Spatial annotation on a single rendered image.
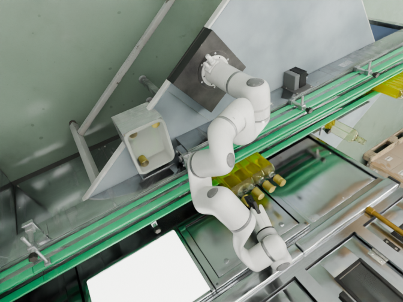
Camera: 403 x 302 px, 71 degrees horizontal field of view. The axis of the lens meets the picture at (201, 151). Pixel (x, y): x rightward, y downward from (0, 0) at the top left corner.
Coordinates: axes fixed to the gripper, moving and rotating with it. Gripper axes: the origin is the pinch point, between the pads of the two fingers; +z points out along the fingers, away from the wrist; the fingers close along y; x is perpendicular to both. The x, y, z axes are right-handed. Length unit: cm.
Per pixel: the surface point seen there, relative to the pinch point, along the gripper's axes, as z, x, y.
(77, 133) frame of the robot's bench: 80, 73, 5
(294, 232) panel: -12.1, -14.1, -11.7
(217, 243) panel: -5.2, 17.1, -12.7
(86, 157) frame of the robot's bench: 55, 67, 5
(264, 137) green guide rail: 28.2, -19.9, 6.7
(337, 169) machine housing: 14, -52, -15
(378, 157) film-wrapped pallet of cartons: 178, -277, -234
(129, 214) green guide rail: 10.2, 48.1, 3.8
